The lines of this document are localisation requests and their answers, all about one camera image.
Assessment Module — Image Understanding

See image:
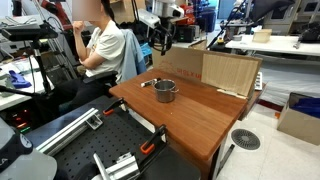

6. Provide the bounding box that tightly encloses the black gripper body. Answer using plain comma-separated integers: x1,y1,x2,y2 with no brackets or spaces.
154,25,173,45

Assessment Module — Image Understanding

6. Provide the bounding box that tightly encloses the silver metal pot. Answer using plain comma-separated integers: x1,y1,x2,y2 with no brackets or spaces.
152,79,180,104

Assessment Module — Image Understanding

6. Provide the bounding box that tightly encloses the black electronics box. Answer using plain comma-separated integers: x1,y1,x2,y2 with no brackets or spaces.
174,24,201,43

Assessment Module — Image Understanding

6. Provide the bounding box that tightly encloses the light blue jacket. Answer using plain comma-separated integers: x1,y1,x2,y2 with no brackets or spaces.
119,29,148,84

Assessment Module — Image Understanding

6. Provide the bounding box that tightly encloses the red cola item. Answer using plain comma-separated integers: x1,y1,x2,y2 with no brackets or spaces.
179,3,196,26

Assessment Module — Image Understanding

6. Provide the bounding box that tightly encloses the seated person in white shirt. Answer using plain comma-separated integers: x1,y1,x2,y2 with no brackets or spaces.
54,0,127,109

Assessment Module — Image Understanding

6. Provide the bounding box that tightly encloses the black office chair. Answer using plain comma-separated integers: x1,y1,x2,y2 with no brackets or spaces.
81,69,120,98

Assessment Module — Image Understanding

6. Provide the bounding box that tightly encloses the brown cardboard sheet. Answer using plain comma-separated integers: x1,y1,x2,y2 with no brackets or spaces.
151,43,264,100

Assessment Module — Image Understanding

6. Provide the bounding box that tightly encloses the black clamp with orange grip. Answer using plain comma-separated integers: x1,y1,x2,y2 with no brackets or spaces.
102,97,128,117
136,124,168,168

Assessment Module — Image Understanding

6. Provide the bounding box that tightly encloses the pale wooden box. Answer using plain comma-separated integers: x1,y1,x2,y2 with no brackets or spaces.
252,28,273,44

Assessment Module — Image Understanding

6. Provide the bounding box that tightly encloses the black perforated breadboard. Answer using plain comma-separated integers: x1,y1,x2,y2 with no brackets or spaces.
53,103,168,180

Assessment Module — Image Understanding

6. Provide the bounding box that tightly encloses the white background table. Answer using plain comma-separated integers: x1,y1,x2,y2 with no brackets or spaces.
225,34,320,58

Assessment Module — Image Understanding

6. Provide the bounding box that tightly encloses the black rod on floor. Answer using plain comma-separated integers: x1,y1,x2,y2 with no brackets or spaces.
216,143,236,178

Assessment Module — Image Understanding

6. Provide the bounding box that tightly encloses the black equipment on table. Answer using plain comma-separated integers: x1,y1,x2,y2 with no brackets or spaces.
298,23,320,44

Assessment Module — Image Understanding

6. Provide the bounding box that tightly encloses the blue cloth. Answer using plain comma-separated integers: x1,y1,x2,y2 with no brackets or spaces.
8,69,33,89

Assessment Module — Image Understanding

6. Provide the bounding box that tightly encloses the cardboard box with blue contents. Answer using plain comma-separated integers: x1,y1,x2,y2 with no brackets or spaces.
276,92,320,146

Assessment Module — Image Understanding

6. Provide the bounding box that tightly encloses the white side desk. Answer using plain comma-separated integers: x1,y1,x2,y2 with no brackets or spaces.
0,56,54,112

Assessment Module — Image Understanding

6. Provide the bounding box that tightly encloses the black computer case with lights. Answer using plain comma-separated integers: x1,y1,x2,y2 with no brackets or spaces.
6,106,38,134

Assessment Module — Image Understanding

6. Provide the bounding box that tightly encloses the black camera tripod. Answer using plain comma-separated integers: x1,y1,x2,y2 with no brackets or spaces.
0,39,56,99

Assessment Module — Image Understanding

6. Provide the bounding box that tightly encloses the long aluminium rail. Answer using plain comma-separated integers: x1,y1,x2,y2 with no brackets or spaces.
35,107,104,157

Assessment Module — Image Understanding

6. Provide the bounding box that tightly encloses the short aluminium rail bracket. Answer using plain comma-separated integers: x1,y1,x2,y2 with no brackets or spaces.
92,151,141,180

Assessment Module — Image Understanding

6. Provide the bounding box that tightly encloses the black camera on stand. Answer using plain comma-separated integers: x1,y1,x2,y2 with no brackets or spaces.
0,21,59,43

